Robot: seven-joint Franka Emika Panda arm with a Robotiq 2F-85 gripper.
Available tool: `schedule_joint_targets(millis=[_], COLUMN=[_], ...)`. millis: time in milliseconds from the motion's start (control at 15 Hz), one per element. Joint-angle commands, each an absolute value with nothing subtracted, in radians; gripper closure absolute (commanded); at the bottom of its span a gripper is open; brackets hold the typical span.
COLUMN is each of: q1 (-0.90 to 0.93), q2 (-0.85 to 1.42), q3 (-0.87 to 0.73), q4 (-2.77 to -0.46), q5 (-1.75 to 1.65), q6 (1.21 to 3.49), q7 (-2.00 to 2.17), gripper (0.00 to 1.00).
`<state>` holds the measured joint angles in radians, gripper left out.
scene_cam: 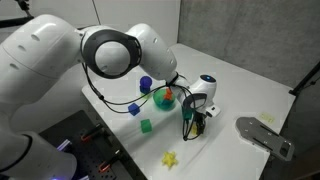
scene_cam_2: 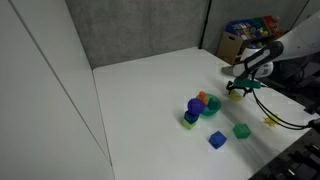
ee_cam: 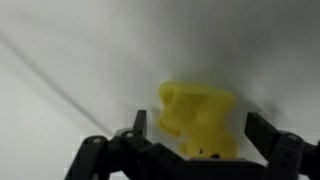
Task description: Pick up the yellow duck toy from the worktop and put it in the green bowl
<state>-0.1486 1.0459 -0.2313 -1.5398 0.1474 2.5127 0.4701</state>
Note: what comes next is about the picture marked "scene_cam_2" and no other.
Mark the colourful toy bin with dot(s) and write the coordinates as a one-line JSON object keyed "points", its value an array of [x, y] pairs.
{"points": [[246, 28]]}

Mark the dark blue block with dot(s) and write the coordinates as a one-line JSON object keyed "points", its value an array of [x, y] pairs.
{"points": [[190, 118]]}

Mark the green bowl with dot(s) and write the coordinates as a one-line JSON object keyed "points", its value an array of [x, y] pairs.
{"points": [[215, 109]]}

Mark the black equipment rack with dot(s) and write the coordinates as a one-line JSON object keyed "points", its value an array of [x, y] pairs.
{"points": [[300, 160]]}

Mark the cardboard box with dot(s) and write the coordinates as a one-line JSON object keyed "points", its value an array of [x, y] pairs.
{"points": [[228, 46]]}

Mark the lime green block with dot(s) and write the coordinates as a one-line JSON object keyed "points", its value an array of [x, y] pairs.
{"points": [[188, 125]]}

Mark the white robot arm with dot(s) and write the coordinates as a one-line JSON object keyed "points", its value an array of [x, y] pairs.
{"points": [[300, 40]]}

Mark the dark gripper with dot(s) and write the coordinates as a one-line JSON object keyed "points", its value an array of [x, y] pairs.
{"points": [[248, 83]]}

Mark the black partition post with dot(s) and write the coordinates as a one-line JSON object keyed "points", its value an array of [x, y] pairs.
{"points": [[205, 25]]}

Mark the purple ridged ball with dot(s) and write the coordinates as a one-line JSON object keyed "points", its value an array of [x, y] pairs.
{"points": [[195, 106]]}

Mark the green cube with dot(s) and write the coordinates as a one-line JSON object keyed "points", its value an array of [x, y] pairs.
{"points": [[241, 131]]}

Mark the blue cube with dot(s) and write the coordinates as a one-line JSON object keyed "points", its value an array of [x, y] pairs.
{"points": [[217, 139]]}

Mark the yellow star toy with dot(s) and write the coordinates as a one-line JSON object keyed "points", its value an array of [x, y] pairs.
{"points": [[271, 120]]}

